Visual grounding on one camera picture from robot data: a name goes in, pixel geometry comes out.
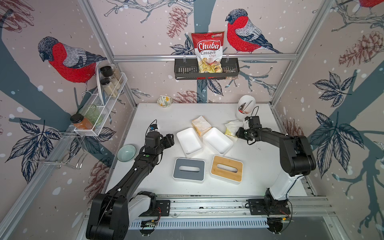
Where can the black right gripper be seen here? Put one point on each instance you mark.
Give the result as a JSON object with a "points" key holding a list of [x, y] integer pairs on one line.
{"points": [[239, 133]]}

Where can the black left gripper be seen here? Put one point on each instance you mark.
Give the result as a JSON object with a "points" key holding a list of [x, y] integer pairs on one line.
{"points": [[168, 140]]}

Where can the grey tissue box lid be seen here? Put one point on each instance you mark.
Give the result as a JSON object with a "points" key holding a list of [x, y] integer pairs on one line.
{"points": [[191, 170]]}

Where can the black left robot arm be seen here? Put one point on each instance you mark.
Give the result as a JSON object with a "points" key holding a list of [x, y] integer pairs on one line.
{"points": [[111, 213]]}

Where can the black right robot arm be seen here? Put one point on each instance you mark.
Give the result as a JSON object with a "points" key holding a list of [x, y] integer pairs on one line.
{"points": [[296, 157]]}

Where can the bamboo tissue box lid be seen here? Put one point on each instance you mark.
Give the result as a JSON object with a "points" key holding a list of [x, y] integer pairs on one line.
{"points": [[226, 169]]}

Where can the white utensil holder cup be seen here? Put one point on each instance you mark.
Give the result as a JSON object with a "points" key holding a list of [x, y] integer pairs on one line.
{"points": [[246, 105]]}

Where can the floral ceramic bowl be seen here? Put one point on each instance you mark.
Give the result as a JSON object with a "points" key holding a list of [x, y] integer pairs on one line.
{"points": [[164, 101]]}

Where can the pale green bowl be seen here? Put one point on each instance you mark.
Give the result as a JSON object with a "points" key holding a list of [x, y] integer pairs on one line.
{"points": [[126, 153]]}

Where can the green glass cup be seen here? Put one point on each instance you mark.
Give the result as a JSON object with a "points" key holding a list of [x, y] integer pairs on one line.
{"points": [[92, 113]]}

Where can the spice jar black lid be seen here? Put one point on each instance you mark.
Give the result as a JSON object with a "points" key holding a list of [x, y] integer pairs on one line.
{"points": [[109, 88], [107, 72]]}

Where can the orange jar black lid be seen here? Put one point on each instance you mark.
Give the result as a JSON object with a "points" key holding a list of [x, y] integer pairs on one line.
{"points": [[81, 122]]}

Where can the red Chuba chips bag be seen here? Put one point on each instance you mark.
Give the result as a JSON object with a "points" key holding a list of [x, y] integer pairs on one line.
{"points": [[209, 51]]}

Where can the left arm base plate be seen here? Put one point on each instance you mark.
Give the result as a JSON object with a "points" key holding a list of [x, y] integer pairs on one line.
{"points": [[161, 208]]}

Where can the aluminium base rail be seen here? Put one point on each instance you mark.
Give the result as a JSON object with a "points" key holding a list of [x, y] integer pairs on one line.
{"points": [[183, 206]]}

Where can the black wall basket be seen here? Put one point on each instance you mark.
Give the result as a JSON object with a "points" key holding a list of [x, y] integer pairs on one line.
{"points": [[188, 70]]}

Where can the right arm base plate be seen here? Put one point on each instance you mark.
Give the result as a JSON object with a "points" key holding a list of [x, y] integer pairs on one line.
{"points": [[259, 207]]}

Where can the white wire wall shelf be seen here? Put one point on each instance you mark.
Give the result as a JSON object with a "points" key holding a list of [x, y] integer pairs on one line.
{"points": [[104, 102]]}

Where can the aluminium horizontal frame bar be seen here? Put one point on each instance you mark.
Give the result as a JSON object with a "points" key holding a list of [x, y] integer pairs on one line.
{"points": [[167, 58]]}

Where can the chrome wire rack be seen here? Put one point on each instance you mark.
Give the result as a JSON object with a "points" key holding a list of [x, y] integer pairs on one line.
{"points": [[70, 151]]}

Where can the aluminium frame post left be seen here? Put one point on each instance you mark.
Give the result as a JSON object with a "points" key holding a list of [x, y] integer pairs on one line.
{"points": [[98, 31]]}

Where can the aluminium frame post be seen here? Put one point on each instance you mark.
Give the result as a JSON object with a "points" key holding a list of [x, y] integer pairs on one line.
{"points": [[319, 18], [98, 31]]}

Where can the aluminium frame post right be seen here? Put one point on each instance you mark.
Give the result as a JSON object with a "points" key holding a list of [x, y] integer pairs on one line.
{"points": [[319, 18]]}

